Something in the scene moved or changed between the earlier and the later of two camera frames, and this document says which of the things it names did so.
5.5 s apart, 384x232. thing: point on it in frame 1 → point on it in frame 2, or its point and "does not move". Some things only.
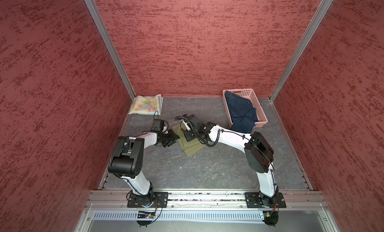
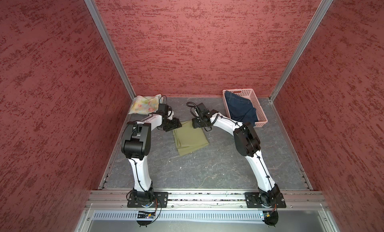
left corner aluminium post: x=90 y=2 does not move
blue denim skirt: x=243 y=115 does not move
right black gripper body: x=190 y=135 → x=198 y=122
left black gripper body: x=167 y=138 → x=171 y=124
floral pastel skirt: x=141 y=105 does not move
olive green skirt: x=191 y=147 does not move
